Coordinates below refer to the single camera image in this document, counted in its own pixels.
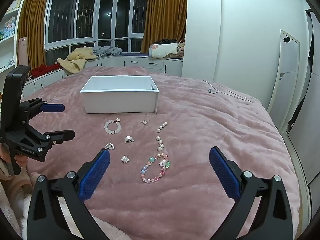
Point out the red cloth on bench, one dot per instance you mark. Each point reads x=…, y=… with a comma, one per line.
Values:
x=44, y=69

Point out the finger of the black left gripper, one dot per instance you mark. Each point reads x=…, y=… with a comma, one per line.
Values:
x=59, y=137

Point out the pink plush bed blanket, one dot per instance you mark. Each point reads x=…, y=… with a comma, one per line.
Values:
x=175, y=193

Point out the pink stuffed toys pile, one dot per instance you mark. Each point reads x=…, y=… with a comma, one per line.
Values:
x=179, y=54

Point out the left hand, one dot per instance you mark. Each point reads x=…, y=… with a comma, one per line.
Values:
x=21, y=160

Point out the white rectangular storage box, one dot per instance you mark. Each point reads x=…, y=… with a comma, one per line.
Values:
x=120, y=94

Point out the pearl strand earring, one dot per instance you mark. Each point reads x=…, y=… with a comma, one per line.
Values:
x=163, y=125
x=160, y=143

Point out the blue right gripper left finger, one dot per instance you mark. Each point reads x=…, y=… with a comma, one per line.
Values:
x=91, y=173

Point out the white floral rolled blanket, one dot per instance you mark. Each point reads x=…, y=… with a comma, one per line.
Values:
x=160, y=51

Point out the grey clothes pile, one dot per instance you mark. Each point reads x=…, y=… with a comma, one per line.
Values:
x=106, y=50

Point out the right mustard curtain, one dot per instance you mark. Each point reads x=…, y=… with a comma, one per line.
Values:
x=164, y=19

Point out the upper pearl strand earring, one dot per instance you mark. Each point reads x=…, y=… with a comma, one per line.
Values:
x=163, y=125

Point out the large bay window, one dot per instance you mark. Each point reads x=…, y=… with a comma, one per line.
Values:
x=70, y=24

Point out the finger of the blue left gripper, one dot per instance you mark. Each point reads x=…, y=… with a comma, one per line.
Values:
x=52, y=108

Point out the white wall shelf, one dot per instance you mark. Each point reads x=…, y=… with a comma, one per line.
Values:
x=9, y=25

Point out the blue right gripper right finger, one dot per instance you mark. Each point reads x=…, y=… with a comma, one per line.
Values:
x=227, y=172

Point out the white window bench cabinets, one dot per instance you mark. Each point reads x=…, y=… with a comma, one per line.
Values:
x=167, y=66

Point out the lower pearl strand earring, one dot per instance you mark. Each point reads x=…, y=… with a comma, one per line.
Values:
x=160, y=143

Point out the yellow blanket on bench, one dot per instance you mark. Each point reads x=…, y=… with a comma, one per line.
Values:
x=76, y=60

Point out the silver flower brooch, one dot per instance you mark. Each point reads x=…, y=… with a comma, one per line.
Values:
x=125, y=159

